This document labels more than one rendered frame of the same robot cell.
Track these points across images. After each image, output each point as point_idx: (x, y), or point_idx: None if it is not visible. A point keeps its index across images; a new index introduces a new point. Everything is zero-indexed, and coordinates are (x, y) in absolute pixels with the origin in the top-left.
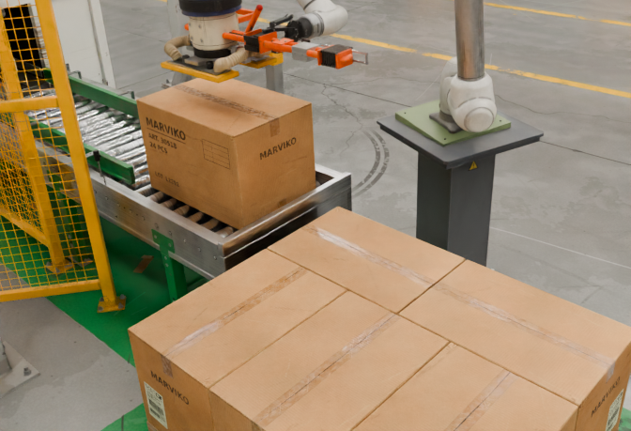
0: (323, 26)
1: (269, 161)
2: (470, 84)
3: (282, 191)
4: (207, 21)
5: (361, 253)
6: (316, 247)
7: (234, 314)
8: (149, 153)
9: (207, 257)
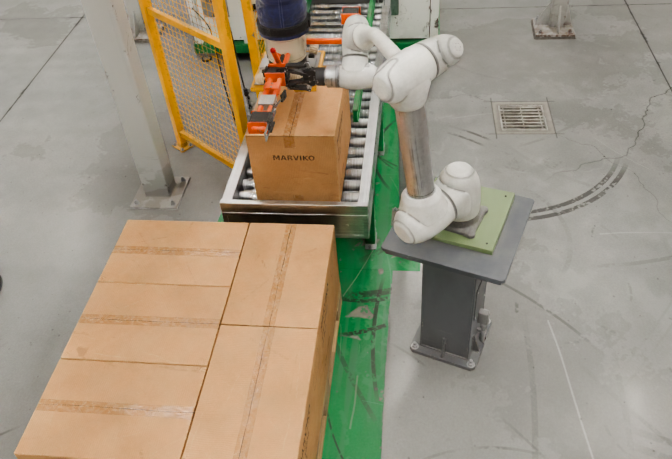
0: (338, 82)
1: (284, 163)
2: (406, 198)
3: (298, 189)
4: (267, 39)
5: (280, 269)
6: (269, 244)
7: (168, 251)
8: None
9: None
